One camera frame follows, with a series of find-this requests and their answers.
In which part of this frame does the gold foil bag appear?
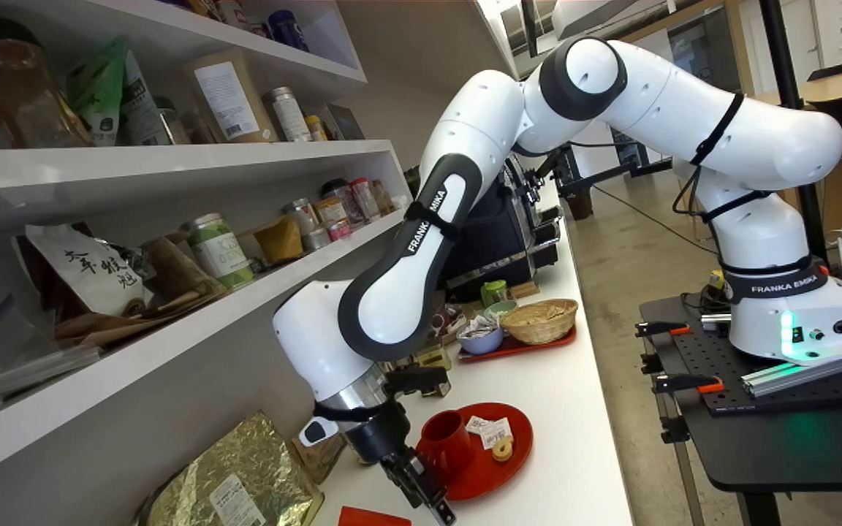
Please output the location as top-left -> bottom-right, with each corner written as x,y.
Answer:
134,413 -> 326,526

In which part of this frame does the white paper bag with writing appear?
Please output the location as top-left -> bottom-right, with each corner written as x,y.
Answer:
23,226 -> 152,317

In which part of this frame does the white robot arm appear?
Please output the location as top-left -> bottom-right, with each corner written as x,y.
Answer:
272,39 -> 842,524

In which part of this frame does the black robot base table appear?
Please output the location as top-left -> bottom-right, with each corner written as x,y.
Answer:
637,294 -> 842,526

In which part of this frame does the red plate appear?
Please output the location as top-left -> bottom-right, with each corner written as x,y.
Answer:
439,405 -> 534,500

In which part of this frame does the orange pack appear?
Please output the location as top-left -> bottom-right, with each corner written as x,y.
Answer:
336,507 -> 412,526

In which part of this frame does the white wall shelf unit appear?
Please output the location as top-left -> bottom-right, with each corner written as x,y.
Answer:
0,0 -> 406,489

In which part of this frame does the wicker basket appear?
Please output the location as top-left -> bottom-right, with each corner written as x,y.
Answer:
500,298 -> 576,346

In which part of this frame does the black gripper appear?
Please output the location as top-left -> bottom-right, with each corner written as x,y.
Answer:
346,402 -> 458,526

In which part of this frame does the red mug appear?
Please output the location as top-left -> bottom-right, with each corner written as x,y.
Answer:
420,411 -> 479,484

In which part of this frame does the green lid jar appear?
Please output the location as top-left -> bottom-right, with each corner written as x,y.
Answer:
189,213 -> 256,289

